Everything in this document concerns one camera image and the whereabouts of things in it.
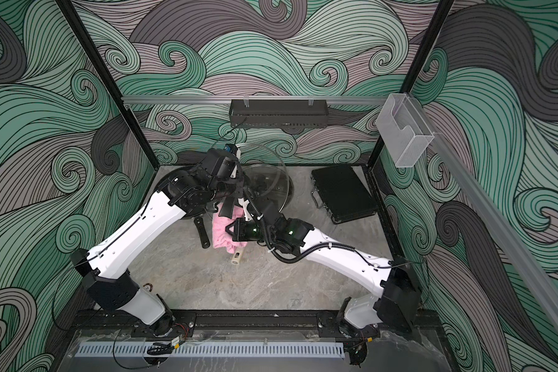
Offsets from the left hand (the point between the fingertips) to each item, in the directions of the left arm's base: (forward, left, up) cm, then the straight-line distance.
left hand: (243, 178), depth 70 cm
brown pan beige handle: (-16, +3, -22) cm, 27 cm away
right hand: (-14, +6, -9) cm, 18 cm away
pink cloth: (-15, +6, -8) cm, 19 cm away
